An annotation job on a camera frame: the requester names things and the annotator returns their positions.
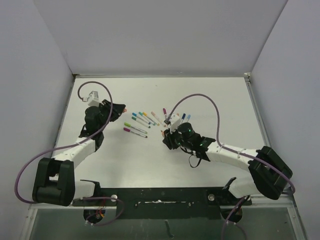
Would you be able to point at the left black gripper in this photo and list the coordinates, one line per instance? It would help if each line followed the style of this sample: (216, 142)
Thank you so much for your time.
(116, 109)

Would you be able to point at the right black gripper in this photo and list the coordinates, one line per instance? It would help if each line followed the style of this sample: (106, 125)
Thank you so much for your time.
(169, 139)

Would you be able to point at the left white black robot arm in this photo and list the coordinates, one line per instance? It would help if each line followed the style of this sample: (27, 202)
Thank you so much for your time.
(55, 181)

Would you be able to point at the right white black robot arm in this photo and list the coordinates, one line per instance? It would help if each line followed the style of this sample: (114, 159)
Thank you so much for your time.
(269, 174)

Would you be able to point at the light blue capped pen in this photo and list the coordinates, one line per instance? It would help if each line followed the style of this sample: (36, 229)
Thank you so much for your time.
(140, 118)

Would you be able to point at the green capped pen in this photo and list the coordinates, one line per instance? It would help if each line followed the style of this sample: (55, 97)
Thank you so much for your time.
(135, 128)

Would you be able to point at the magenta capped pen lower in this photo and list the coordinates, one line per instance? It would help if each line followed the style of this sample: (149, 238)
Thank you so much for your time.
(135, 133)

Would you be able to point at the yellow capped pen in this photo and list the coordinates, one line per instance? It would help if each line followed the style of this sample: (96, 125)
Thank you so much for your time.
(148, 117)

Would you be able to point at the magenta capped pen upright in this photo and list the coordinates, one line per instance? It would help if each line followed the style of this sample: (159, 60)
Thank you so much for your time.
(164, 112)

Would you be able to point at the pink capped pen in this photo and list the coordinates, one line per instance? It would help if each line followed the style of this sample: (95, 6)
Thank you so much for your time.
(158, 119)

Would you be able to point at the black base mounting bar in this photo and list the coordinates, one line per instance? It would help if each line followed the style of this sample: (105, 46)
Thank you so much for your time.
(169, 203)

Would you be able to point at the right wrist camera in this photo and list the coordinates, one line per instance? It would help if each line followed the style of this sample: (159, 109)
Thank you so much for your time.
(172, 122)

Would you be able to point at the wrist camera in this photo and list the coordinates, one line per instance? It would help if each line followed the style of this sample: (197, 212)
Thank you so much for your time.
(172, 122)
(92, 99)

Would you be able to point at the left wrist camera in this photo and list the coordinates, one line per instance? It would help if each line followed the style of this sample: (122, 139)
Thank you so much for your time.
(92, 99)

